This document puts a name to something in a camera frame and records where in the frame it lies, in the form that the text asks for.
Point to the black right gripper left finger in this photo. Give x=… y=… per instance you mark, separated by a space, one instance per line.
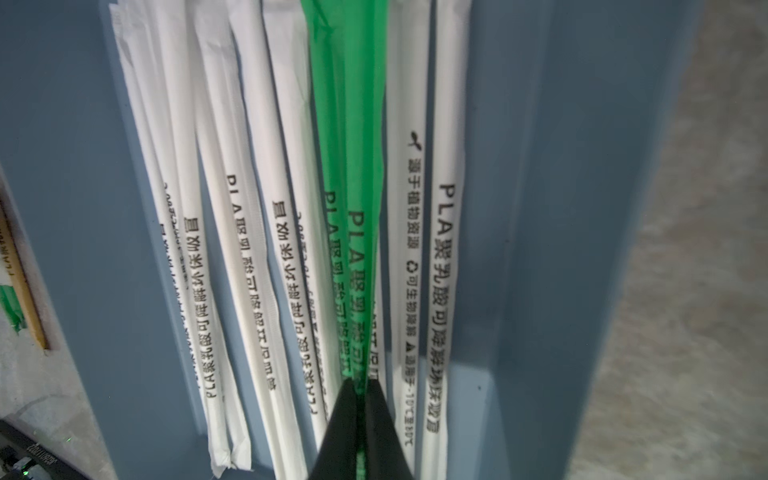
x=337 y=457

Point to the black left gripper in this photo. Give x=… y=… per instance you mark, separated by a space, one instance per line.
x=24 y=458

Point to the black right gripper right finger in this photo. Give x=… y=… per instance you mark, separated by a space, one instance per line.
x=384 y=456

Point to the green straw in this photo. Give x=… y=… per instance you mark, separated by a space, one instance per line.
x=12 y=308
x=348 y=52

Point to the white printed straw tray edge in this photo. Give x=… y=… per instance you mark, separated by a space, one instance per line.
x=448 y=173

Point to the thin white straw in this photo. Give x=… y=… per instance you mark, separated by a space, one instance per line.
x=162 y=228

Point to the thick white straw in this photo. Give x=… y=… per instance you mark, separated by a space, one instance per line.
x=220 y=127

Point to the white straw pile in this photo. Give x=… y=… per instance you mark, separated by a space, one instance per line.
x=247 y=24

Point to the blue plastic storage tray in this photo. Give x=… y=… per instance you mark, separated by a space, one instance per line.
x=566 y=106

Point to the brown paper wrapped straw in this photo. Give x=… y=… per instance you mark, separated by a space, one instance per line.
x=14 y=276

